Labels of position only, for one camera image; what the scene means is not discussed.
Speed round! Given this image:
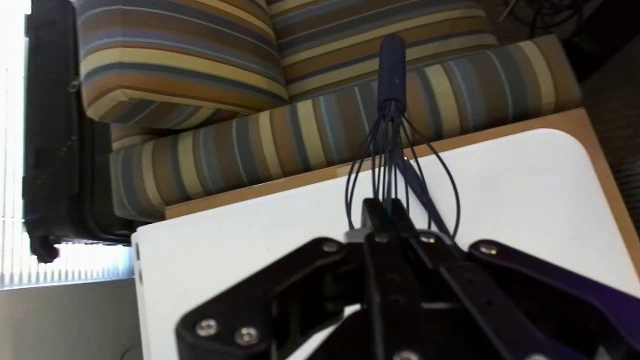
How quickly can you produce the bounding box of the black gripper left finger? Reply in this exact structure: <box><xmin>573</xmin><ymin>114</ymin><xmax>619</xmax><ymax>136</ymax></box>
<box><xmin>174</xmin><ymin>198</ymin><xmax>397</xmax><ymax>360</ymax></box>

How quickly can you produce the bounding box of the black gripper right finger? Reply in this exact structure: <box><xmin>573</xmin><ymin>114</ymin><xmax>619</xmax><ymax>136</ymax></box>
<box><xmin>387</xmin><ymin>198</ymin><xmax>640</xmax><ymax>360</ymax></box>

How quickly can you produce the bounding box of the black wire whisk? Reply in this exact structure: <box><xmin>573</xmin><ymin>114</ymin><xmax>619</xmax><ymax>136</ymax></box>
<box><xmin>342</xmin><ymin>34</ymin><xmax>464</xmax><ymax>242</ymax></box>

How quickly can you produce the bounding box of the white table board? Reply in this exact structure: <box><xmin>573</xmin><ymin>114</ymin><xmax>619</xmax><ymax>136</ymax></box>
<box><xmin>131</xmin><ymin>126</ymin><xmax>640</xmax><ymax>360</ymax></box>

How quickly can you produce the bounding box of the striped sofa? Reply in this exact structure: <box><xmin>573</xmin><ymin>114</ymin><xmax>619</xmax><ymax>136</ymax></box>
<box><xmin>108</xmin><ymin>0</ymin><xmax>586</xmax><ymax>224</ymax></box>

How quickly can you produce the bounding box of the striped sofa cushion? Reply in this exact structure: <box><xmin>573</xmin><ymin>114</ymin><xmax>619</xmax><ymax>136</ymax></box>
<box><xmin>73</xmin><ymin>0</ymin><xmax>291</xmax><ymax>126</ymax></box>

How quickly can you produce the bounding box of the black bulky case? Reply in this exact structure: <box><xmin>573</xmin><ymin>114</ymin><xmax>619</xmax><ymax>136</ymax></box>
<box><xmin>20</xmin><ymin>0</ymin><xmax>138</xmax><ymax>264</ymax></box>

